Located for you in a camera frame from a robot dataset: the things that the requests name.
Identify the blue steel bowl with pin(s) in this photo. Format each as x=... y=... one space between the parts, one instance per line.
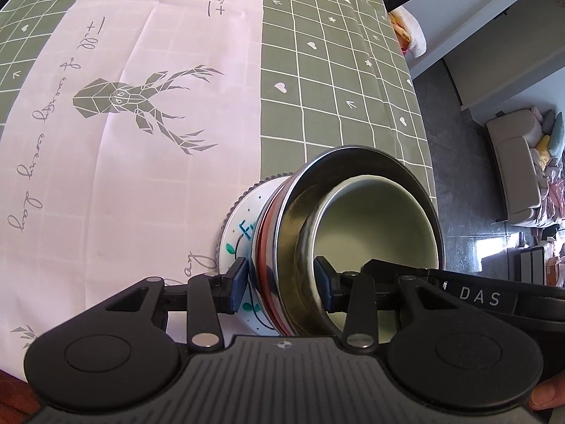
x=375 y=161

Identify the green ceramic bowl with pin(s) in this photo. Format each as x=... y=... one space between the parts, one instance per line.
x=375 y=229

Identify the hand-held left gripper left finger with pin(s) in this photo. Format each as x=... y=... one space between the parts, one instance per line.
x=237 y=285

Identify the white printed plate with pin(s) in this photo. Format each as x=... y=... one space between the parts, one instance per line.
x=234 y=238

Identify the beige sofa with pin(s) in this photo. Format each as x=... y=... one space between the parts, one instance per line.
x=516 y=163

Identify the white bag on chair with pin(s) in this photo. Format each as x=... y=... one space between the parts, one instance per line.
x=415 y=35

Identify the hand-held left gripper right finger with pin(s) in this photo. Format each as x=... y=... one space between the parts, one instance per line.
x=323 y=285

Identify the blue grey cushion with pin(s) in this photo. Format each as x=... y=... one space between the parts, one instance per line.
x=557 y=134

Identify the person's right hand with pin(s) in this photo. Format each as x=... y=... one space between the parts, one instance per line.
x=549 y=395

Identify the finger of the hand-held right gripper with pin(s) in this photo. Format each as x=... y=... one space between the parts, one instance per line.
x=397 y=267

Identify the yellow cushion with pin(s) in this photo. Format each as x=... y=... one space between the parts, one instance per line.
x=543 y=143

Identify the clear glass flowered plate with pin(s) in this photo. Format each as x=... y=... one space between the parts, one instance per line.
x=242 y=192

